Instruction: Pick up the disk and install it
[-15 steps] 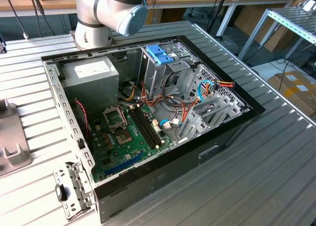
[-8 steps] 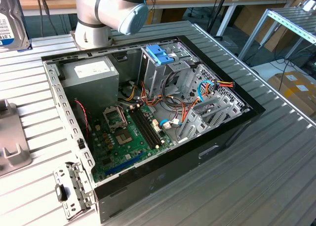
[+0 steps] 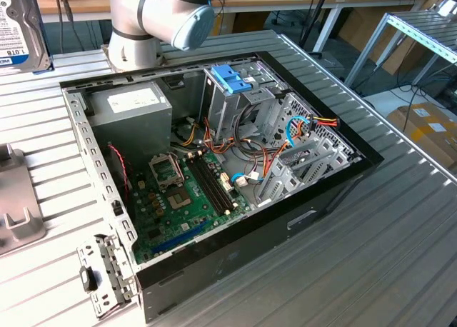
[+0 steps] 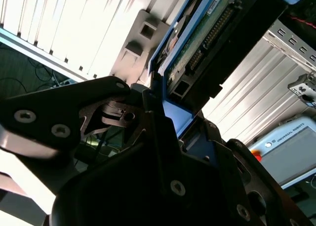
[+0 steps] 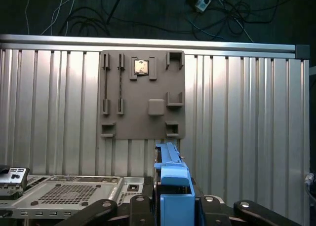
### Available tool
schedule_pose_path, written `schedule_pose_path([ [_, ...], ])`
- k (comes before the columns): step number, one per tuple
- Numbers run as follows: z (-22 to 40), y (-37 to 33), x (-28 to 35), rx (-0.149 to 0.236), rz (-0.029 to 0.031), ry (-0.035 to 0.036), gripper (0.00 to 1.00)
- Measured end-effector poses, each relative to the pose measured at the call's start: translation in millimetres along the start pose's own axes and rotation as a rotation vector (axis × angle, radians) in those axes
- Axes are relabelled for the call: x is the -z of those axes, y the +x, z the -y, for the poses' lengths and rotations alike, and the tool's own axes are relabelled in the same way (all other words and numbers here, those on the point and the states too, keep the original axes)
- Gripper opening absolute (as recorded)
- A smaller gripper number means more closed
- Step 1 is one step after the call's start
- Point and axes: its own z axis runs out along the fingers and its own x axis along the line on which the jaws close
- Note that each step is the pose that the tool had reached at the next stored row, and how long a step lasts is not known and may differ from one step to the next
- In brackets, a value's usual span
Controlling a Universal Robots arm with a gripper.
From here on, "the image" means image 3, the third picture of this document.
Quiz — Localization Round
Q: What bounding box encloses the red yellow power wire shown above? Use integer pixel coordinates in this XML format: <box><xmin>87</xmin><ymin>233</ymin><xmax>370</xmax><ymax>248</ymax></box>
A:
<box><xmin>307</xmin><ymin>115</ymin><xmax>339</xmax><ymax>128</ymax></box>

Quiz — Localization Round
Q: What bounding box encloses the blue data wire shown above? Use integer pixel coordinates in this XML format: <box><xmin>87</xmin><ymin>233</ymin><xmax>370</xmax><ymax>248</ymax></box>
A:
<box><xmin>286</xmin><ymin>115</ymin><xmax>312</xmax><ymax>150</ymax></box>
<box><xmin>230</xmin><ymin>172</ymin><xmax>251</xmax><ymax>188</ymax></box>

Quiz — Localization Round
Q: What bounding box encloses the yellow black wire bundle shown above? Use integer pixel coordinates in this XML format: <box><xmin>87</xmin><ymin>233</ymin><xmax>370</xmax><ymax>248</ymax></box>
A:
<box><xmin>170</xmin><ymin>116</ymin><xmax>203</xmax><ymax>148</ymax></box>

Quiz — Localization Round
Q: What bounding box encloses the CPU socket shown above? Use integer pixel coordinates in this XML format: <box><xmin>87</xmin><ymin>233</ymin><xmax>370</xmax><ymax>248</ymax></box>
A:
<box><xmin>164</xmin><ymin>186</ymin><xmax>196</xmax><ymax>211</ymax></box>

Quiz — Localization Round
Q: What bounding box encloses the blue expansion slot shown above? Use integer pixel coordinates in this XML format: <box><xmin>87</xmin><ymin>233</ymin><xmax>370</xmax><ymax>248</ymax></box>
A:
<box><xmin>151</xmin><ymin>218</ymin><xmax>210</xmax><ymax>255</ymax></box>

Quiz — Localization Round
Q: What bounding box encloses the hard disk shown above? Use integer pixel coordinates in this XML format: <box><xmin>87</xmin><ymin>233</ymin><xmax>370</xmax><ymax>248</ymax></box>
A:
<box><xmin>0</xmin><ymin>0</ymin><xmax>54</xmax><ymax>74</ymax></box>

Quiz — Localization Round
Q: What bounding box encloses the red black twisted wire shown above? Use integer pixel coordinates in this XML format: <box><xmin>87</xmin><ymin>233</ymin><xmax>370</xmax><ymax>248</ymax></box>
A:
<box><xmin>106</xmin><ymin>144</ymin><xmax>131</xmax><ymax>203</ymax></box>

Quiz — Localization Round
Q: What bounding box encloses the green motherboard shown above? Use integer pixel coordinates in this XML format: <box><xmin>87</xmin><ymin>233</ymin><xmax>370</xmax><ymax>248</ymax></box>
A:
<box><xmin>129</xmin><ymin>150</ymin><xmax>251</xmax><ymax>266</ymax></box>

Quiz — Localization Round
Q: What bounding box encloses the labelled cardboard box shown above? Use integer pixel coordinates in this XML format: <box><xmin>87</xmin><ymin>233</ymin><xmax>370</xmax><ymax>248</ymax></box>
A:
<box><xmin>386</xmin><ymin>102</ymin><xmax>457</xmax><ymax>168</ymax></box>

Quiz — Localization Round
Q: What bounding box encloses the orange red wire bundle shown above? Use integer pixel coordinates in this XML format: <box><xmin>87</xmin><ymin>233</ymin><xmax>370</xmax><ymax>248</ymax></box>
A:
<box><xmin>202</xmin><ymin>116</ymin><xmax>291</xmax><ymax>186</ymax></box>

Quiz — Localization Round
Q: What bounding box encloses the grey power supply unit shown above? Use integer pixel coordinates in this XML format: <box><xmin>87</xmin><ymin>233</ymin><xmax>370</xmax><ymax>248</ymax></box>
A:
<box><xmin>86</xmin><ymin>81</ymin><xmax>174</xmax><ymax>166</ymax></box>

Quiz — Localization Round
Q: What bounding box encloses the black open PC case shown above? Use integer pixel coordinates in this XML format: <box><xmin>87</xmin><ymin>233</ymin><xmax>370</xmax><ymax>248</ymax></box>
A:
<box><xmin>59</xmin><ymin>50</ymin><xmax>386</xmax><ymax>324</ymax></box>

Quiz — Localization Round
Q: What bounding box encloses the flat cardboard sheet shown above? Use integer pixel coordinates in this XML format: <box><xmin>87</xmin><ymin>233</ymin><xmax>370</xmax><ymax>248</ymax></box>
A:
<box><xmin>337</xmin><ymin>7</ymin><xmax>428</xmax><ymax>76</ymax></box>

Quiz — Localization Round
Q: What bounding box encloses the grey metal disk bay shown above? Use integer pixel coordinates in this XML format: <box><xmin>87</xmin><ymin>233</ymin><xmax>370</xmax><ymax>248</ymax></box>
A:
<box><xmin>255</xmin><ymin>137</ymin><xmax>360</xmax><ymax>208</ymax></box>

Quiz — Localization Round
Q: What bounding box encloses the grey metal slot bracket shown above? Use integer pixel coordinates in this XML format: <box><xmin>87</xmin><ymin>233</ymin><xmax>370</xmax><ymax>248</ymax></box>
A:
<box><xmin>76</xmin><ymin>233</ymin><xmax>139</xmax><ymax>320</ymax></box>

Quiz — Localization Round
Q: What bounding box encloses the black RAM slot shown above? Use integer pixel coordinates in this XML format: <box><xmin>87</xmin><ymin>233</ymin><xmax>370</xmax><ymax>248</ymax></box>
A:
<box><xmin>187</xmin><ymin>158</ymin><xmax>226</xmax><ymax>216</ymax></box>
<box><xmin>202</xmin><ymin>154</ymin><xmax>239</xmax><ymax>210</ymax></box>
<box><xmin>198</xmin><ymin>155</ymin><xmax>236</xmax><ymax>212</ymax></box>
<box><xmin>192</xmin><ymin>156</ymin><xmax>231</xmax><ymax>214</ymax></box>

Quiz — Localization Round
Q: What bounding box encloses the blue plastic drive latch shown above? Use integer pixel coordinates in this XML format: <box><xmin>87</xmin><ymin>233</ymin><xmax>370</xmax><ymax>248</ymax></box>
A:
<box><xmin>210</xmin><ymin>64</ymin><xmax>253</xmax><ymax>95</ymax></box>

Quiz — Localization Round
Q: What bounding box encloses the grey parts rack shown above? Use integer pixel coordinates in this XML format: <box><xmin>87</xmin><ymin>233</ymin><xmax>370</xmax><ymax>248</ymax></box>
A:
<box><xmin>0</xmin><ymin>144</ymin><xmax>47</xmax><ymax>258</ymax></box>

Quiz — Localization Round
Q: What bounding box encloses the metal socket cover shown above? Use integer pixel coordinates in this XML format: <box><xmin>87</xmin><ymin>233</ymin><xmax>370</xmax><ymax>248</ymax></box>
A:
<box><xmin>147</xmin><ymin>154</ymin><xmax>185</xmax><ymax>194</ymax></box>

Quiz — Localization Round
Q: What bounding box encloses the grey metal drive cage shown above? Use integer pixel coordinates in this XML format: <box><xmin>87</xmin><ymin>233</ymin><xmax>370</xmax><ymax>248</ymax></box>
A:
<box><xmin>199</xmin><ymin>61</ymin><xmax>286</xmax><ymax>148</ymax></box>

